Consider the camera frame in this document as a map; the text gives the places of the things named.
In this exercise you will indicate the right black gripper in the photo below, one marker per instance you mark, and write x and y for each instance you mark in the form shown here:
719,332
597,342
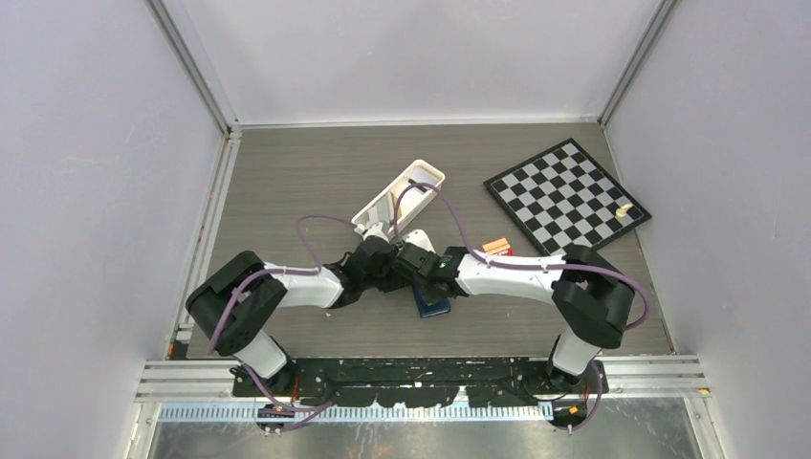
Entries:
428,297

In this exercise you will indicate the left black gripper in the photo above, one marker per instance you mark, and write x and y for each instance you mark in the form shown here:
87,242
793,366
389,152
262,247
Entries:
396,282

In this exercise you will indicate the blue card holder wallet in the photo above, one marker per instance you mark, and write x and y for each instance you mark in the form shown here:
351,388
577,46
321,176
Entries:
427,310

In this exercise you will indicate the white plastic tray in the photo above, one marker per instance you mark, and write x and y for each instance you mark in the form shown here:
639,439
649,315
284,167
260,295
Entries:
413,198

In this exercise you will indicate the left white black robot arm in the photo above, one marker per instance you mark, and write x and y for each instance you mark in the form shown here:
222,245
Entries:
233,305

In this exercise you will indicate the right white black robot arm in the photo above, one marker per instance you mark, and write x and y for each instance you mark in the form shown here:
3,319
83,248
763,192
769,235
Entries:
591,296

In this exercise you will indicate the grey cards in tray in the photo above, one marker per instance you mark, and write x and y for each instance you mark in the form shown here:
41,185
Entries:
385,208

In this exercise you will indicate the red orange card pack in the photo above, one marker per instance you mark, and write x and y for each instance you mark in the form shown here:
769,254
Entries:
498,247

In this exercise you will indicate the silver card at tray end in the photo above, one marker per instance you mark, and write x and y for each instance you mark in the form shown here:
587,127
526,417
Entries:
422,175

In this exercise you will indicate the black white chessboard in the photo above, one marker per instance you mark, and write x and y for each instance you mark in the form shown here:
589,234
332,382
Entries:
562,196

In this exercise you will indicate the beige chess piece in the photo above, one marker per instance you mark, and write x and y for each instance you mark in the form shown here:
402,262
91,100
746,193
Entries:
623,211

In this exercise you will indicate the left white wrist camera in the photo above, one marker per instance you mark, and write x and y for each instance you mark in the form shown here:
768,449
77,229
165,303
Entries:
378,230

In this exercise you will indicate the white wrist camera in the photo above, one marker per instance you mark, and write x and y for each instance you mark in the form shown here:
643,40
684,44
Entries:
419,238
378,230

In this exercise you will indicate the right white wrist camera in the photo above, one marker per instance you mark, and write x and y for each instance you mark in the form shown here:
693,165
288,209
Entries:
419,238

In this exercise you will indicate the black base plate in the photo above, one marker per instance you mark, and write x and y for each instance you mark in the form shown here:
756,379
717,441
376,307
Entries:
418,382

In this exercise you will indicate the aluminium frame rail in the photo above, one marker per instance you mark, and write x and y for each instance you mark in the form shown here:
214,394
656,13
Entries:
185,381

